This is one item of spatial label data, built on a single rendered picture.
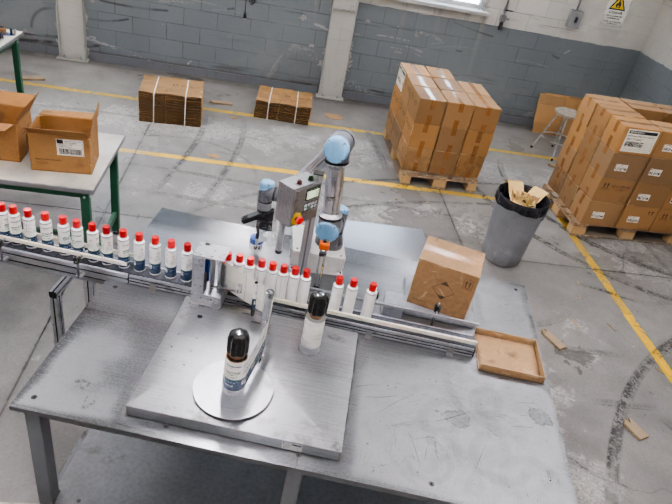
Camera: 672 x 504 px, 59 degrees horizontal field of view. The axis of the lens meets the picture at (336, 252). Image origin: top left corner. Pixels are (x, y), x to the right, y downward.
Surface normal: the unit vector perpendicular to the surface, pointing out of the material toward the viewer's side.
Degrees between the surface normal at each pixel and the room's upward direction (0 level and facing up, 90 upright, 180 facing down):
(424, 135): 90
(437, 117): 91
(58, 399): 0
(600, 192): 90
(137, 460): 0
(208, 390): 0
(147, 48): 90
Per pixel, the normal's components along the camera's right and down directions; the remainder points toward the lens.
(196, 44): 0.06, 0.56
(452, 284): -0.31, 0.48
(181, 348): 0.17, -0.82
